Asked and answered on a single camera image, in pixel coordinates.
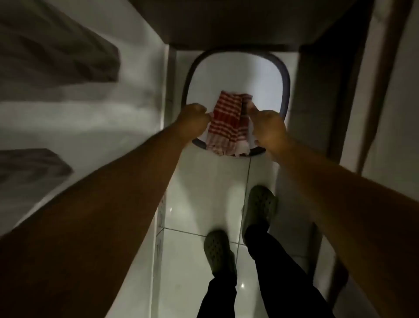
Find person's black trousers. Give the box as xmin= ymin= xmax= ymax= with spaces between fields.
xmin=196 ymin=223 xmax=334 ymax=318

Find person's left hand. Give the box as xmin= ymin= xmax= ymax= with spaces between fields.
xmin=176 ymin=103 xmax=213 ymax=142

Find person's right forearm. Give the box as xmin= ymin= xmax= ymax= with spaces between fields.
xmin=273 ymin=139 xmax=419 ymax=318

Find red white checkered cloth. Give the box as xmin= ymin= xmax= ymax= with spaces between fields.
xmin=206 ymin=91 xmax=253 ymax=157

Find person's left forearm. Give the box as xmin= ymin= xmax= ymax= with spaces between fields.
xmin=0 ymin=126 xmax=194 ymax=318

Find dark patterned pillow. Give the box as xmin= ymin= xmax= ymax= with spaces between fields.
xmin=0 ymin=18 xmax=121 ymax=86

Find person's right hand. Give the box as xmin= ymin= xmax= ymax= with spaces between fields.
xmin=246 ymin=101 xmax=288 ymax=152

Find white laundry basket dark rim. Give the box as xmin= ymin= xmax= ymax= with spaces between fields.
xmin=181 ymin=49 xmax=291 ymax=158

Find white bed mattress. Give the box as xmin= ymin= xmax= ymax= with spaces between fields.
xmin=0 ymin=0 xmax=171 ymax=236

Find dark wooden door frame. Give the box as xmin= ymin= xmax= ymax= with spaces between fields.
xmin=327 ymin=0 xmax=414 ymax=174

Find person's left green clog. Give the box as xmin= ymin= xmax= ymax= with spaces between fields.
xmin=203 ymin=230 xmax=237 ymax=277

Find person's right green clog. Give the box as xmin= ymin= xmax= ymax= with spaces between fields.
xmin=242 ymin=185 xmax=279 ymax=241

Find person's green clog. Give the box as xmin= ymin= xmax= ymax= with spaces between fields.
xmin=242 ymin=185 xmax=279 ymax=241
xmin=203 ymin=230 xmax=237 ymax=277

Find dark patterned blanket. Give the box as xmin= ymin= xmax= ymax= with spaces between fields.
xmin=0 ymin=148 xmax=74 ymax=204

